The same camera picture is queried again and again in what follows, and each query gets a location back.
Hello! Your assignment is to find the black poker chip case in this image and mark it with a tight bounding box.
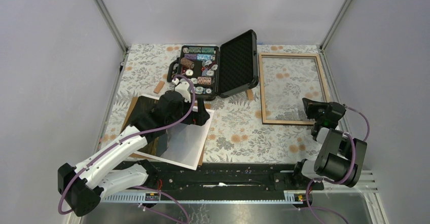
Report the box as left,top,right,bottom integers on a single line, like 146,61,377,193
167,29,259,101

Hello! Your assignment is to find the small wooden block right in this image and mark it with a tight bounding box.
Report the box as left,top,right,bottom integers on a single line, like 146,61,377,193
246,89,254,101

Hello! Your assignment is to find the wooden picture frame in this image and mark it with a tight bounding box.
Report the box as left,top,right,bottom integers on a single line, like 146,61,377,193
259,53,331,126

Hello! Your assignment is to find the brown frame backing board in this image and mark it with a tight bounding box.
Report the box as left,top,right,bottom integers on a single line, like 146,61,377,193
120,97,212,167

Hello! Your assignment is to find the orange poker chip stack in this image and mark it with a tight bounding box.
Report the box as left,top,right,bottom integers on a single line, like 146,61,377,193
197,77,212,85

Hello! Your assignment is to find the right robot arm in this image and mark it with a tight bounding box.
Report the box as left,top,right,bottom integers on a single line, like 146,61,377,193
291,98,370,190

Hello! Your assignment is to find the landscape photo print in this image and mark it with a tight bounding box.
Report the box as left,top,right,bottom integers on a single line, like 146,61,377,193
130,104,215,170

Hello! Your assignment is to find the brown poker chip stack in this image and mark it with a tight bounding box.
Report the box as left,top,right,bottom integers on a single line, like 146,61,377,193
180,58,195,69

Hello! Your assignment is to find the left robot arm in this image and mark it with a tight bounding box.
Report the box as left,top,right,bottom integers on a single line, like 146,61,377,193
57,91,214,216

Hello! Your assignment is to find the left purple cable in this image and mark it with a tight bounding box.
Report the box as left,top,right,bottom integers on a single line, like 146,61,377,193
57,74,196,224

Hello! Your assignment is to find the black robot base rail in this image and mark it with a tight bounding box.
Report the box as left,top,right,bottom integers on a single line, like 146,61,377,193
136,160,310,203

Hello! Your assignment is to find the floral tablecloth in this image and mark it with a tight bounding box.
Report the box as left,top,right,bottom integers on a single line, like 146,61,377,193
101,44,321,163

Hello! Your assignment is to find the wooden block left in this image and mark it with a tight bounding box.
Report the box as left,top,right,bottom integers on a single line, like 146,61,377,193
153,81,165,94

